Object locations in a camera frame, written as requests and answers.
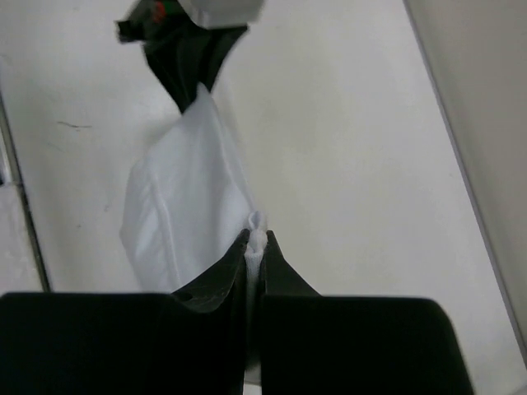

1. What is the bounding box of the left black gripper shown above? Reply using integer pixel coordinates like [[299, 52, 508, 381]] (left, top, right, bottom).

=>
[[115, 0, 249, 114]]

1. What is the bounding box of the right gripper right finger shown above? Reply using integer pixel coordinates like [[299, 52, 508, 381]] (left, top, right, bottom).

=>
[[259, 234, 473, 394]]

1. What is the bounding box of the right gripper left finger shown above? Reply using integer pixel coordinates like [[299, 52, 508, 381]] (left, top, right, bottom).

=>
[[1, 231, 249, 394]]

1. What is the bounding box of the white skirt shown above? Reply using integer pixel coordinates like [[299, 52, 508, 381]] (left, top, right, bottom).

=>
[[118, 83, 271, 389]]

